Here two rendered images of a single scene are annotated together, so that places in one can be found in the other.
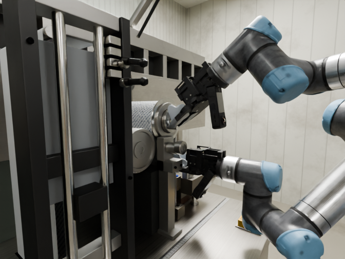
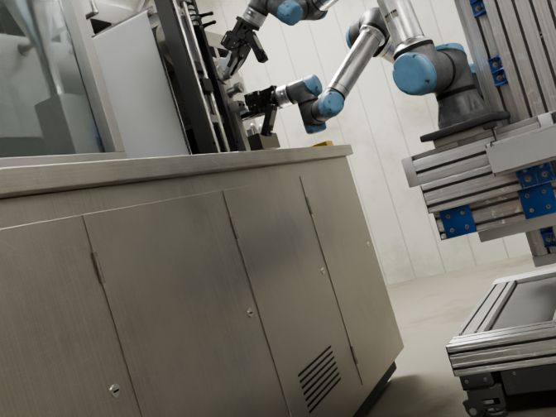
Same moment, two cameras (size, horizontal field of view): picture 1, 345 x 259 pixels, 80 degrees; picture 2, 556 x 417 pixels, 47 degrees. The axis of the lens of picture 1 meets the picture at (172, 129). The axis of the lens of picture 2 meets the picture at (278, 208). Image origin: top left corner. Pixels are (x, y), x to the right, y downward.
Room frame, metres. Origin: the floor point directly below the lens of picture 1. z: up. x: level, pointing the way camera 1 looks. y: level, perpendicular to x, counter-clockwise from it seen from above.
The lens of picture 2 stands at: (-1.58, 0.40, 0.72)
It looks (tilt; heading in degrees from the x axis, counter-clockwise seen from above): 1 degrees up; 349
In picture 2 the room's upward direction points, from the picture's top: 17 degrees counter-clockwise
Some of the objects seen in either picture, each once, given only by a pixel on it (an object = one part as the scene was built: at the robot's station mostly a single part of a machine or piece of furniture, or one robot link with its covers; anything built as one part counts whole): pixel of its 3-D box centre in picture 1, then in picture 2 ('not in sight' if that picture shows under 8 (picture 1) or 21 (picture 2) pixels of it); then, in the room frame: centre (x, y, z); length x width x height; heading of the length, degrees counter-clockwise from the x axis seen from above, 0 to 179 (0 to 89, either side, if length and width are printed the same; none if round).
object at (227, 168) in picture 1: (230, 169); (284, 96); (0.59, -0.17, 1.11); 0.08 x 0.05 x 0.08; 144
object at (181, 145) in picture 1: (180, 147); (238, 88); (0.58, -0.02, 1.18); 0.04 x 0.02 x 0.04; 144
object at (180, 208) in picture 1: (151, 201); not in sight; (0.78, 0.08, 0.92); 0.28 x 0.04 x 0.04; 54
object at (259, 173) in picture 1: (258, 175); (304, 89); (0.55, -0.24, 1.11); 0.11 x 0.08 x 0.09; 54
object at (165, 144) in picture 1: (170, 186); (240, 126); (0.61, 0.01, 1.05); 0.06 x 0.05 x 0.31; 54
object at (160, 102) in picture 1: (166, 120); not in sight; (0.66, 0.02, 1.25); 0.15 x 0.01 x 0.15; 144
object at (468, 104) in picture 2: not in sight; (460, 107); (0.14, -0.55, 0.87); 0.15 x 0.15 x 0.10
